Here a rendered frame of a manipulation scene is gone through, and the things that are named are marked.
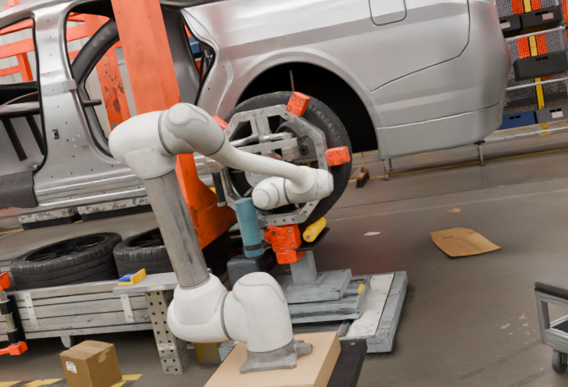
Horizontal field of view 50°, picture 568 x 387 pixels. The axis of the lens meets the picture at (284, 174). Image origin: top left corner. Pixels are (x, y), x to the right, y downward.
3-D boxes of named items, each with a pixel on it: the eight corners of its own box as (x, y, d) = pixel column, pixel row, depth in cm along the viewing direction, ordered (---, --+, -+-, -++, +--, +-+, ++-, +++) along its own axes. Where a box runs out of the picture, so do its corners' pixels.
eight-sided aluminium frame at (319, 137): (341, 215, 279) (318, 96, 271) (337, 218, 272) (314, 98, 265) (232, 228, 295) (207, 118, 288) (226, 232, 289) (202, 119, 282)
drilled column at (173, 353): (191, 363, 291) (172, 280, 285) (182, 373, 282) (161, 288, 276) (172, 364, 294) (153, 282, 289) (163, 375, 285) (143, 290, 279)
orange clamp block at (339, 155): (330, 163, 277) (350, 160, 274) (327, 166, 269) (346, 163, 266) (328, 149, 276) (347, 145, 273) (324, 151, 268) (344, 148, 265)
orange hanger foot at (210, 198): (248, 215, 352) (236, 156, 347) (213, 241, 303) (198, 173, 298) (222, 218, 357) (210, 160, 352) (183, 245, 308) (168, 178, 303)
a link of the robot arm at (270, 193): (264, 205, 231) (297, 199, 226) (250, 215, 216) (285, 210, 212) (258, 177, 229) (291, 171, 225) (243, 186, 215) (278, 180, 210)
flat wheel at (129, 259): (238, 247, 386) (231, 210, 382) (230, 279, 320) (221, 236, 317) (137, 267, 387) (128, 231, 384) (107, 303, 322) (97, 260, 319)
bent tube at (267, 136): (303, 133, 270) (297, 110, 269) (291, 139, 252) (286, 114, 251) (265, 139, 276) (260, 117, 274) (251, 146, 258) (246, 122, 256)
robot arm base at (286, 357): (308, 367, 182) (304, 350, 181) (238, 374, 186) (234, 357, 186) (317, 340, 199) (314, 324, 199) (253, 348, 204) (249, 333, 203)
